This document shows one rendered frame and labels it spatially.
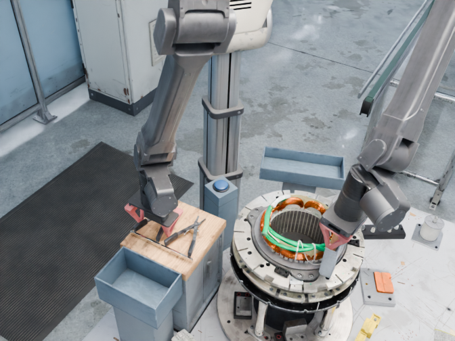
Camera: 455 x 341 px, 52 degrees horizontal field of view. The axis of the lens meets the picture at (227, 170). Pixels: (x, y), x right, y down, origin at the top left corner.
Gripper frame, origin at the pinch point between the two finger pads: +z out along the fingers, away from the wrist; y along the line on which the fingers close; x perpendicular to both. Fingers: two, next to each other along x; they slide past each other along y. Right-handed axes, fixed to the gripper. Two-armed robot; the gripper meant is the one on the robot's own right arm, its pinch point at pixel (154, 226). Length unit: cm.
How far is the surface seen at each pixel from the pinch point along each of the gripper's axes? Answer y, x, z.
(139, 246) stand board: -0.8, -5.8, 2.0
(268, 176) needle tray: 15.4, 36.7, 4.6
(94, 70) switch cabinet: -164, 160, 85
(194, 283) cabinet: 12.9, -2.1, 12.1
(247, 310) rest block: 25.8, 4.6, 24.0
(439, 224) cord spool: 67, 63, 21
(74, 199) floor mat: -109, 72, 110
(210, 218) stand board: 9.8, 10.7, 1.7
